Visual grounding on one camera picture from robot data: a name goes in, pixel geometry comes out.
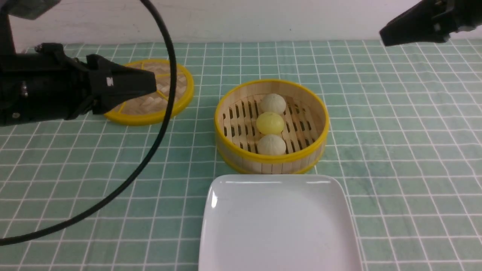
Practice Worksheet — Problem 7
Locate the white steamed bun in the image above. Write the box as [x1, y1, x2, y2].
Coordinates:
[257, 134, 287, 156]
[260, 94, 287, 115]

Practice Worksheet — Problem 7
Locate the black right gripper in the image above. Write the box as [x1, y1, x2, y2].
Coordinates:
[379, 0, 482, 47]

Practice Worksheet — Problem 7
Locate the white square plate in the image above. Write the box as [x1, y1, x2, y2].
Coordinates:
[198, 174, 363, 271]

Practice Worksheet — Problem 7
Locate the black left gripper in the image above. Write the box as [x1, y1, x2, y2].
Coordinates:
[0, 43, 157, 126]

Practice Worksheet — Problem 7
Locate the yellow steamed bun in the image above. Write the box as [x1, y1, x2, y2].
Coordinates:
[255, 113, 285, 134]

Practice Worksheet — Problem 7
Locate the yellow rimmed bamboo steamer lid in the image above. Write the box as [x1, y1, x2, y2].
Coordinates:
[104, 59, 194, 126]

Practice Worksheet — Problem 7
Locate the green checkered tablecloth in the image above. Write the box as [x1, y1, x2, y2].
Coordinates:
[0, 40, 482, 271]

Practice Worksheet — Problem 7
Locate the yellow rimmed bamboo steamer basket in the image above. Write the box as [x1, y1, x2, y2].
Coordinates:
[214, 79, 330, 174]

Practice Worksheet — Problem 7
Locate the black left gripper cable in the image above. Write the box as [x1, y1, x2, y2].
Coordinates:
[0, 0, 177, 247]

